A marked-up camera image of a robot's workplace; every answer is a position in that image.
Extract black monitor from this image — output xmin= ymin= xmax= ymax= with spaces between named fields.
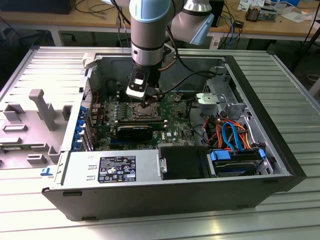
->
xmin=0 ymin=0 xmax=76 ymax=15

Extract orange red wire bundle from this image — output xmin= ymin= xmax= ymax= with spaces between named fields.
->
xmin=204 ymin=118 xmax=252 ymax=151

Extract grey parts rack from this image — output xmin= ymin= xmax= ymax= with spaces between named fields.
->
xmin=0 ymin=88 xmax=73 ymax=171

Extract silver power supply with label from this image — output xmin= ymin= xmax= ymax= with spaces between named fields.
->
xmin=61 ymin=149 xmax=161 ymax=186

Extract grey electronics board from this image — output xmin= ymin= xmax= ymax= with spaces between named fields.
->
xmin=258 ymin=6 xmax=278 ymax=22

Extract black camera cable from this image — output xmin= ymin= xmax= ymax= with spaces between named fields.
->
xmin=158 ymin=70 xmax=217 ymax=95

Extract black graphics card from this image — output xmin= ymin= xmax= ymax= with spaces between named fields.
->
xmin=116 ymin=124 xmax=154 ymax=141

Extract blue card retention bracket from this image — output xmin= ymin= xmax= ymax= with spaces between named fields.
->
xmin=71 ymin=106 xmax=88 ymax=152

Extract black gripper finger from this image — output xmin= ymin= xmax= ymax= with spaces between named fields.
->
xmin=143 ymin=87 xmax=161 ymax=109

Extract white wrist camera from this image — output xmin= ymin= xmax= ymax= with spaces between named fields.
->
xmin=125 ymin=71 xmax=151 ymax=99

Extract green motherboard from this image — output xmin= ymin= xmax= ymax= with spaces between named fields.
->
xmin=91 ymin=92 xmax=198 ymax=152

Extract black box device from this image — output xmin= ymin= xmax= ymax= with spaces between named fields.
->
xmin=209 ymin=0 xmax=226 ymax=28

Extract silver CPU plate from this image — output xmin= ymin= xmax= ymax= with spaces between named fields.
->
xmin=137 ymin=106 xmax=155 ymax=117

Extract CPU socket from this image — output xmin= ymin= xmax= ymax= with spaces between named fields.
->
xmin=130 ymin=102 xmax=161 ymax=120

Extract hard disk in blue carrier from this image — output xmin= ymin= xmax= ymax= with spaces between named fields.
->
xmin=206 ymin=148 xmax=266 ymax=178

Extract brown metal transformer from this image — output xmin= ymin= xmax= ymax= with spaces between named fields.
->
xmin=244 ymin=6 xmax=262 ymax=22

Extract black open PC case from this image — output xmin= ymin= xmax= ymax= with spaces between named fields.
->
xmin=41 ymin=51 xmax=308 ymax=222

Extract white papers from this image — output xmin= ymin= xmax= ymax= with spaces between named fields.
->
xmin=281 ymin=7 xmax=313 ymax=23

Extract blue flat wire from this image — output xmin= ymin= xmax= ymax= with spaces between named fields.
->
xmin=221 ymin=122 xmax=246 ymax=152

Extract wooden desk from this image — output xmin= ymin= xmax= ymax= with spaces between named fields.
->
xmin=0 ymin=0 xmax=320 ymax=42

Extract metal socket cover frame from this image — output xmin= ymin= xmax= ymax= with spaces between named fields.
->
xmin=131 ymin=103 xmax=159 ymax=119

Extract metal drive cage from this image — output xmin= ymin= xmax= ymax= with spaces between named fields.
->
xmin=203 ymin=66 xmax=238 ymax=103

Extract silver round metal bracket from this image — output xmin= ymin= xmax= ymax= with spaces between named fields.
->
xmin=194 ymin=92 xmax=226 ymax=118

